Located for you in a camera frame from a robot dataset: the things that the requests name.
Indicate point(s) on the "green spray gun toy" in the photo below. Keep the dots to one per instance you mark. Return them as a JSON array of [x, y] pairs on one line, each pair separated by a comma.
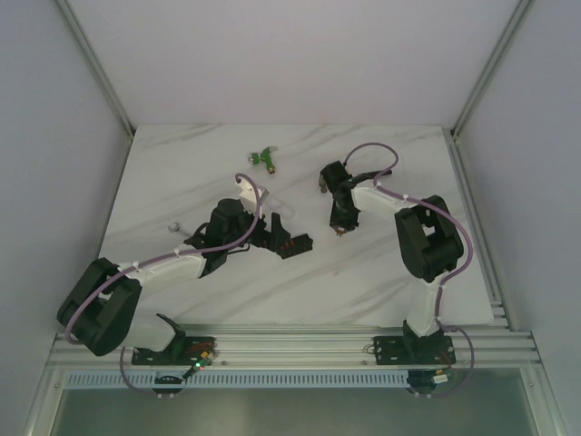
[[264, 157]]

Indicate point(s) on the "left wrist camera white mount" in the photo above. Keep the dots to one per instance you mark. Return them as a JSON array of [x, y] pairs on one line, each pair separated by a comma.
[[250, 195]]

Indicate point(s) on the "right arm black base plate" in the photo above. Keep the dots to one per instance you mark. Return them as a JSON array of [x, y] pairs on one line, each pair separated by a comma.
[[409, 350]]

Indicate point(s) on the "left aluminium frame post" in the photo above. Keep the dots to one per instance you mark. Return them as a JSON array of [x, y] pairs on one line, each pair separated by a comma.
[[90, 56]]

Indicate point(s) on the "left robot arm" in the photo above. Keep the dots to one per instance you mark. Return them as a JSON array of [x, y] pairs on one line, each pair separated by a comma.
[[101, 312]]

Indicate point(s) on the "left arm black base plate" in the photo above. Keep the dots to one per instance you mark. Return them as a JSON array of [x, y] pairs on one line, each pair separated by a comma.
[[181, 351]]

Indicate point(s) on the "black fuse box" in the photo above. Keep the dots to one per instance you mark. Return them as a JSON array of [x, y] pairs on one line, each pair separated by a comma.
[[295, 246]]

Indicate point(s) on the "grey metal bolt tool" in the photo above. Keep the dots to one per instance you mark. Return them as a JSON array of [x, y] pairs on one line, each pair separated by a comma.
[[176, 227]]

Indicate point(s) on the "aluminium front rail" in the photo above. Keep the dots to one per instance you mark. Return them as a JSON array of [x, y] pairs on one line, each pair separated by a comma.
[[332, 347]]

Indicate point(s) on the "right aluminium frame post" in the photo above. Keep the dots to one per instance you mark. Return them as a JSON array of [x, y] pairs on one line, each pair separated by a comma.
[[493, 63]]

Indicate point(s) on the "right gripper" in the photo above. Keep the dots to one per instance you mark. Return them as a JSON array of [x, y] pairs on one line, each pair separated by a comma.
[[348, 224]]

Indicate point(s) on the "slotted grey cable duct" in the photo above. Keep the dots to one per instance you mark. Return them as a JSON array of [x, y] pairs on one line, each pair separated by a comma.
[[246, 379]]

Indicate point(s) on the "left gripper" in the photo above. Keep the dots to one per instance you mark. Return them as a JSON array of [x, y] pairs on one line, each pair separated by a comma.
[[276, 235]]

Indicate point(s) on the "aluminium frame post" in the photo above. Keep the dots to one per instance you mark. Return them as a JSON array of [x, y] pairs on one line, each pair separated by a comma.
[[493, 63], [90, 56]]

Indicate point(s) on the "clear plastic fuse box cover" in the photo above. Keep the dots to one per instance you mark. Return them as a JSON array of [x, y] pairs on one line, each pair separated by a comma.
[[274, 204]]

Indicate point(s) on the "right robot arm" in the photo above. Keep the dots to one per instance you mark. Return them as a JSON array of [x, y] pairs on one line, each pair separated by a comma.
[[428, 236]]

